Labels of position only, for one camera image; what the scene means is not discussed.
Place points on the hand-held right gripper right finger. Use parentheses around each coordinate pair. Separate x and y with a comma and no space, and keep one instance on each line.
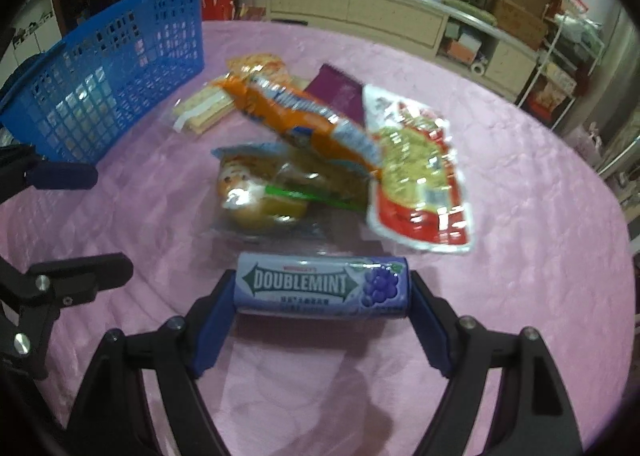
(430,331)

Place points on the bread in clear bag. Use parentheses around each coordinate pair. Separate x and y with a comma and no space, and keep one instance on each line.
(255,206)

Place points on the orange biscuit roll packet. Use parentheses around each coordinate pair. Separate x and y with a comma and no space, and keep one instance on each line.
(300,110)

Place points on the white metal rack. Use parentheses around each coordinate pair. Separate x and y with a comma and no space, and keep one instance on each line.
(532,73)

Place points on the blue plastic basket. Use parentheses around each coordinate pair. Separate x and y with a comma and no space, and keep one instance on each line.
(125,60)

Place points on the pink quilted cloth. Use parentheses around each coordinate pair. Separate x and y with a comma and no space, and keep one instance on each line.
(525,236)

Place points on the orange noodle snack packet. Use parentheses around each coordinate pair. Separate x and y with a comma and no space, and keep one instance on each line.
(260,65)

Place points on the clear cracker pack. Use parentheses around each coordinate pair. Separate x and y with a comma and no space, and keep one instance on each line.
(200,108)

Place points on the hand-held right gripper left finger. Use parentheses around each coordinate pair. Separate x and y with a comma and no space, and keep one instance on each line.
(215,331)

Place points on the purple snack packet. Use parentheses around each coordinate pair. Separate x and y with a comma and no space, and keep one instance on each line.
(335,90)

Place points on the orange box in cabinet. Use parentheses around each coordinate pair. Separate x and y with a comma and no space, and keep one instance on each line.
(464,48)

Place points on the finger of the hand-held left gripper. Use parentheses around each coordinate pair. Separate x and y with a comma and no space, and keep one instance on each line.
(75,281)
(65,175)

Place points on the green folded cloth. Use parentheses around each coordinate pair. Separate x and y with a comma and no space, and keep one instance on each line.
(465,8)

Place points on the brown cardboard box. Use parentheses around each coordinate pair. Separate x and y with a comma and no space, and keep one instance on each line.
(520,23)

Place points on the Doublemint gum pack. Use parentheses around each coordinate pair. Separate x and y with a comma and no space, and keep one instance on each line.
(300,286)

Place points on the red noodle snack packet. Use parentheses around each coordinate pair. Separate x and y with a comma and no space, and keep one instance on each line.
(420,186)

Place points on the white tape roll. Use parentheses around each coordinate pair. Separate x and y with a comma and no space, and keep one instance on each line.
(478,69)

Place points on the cream low cabinet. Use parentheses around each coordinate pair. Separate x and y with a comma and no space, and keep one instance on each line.
(380,10)

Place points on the red paper bag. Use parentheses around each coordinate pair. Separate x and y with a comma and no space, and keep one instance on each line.
(220,3)

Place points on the pink plastic bag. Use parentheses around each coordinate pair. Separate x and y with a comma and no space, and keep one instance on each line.
(592,143)

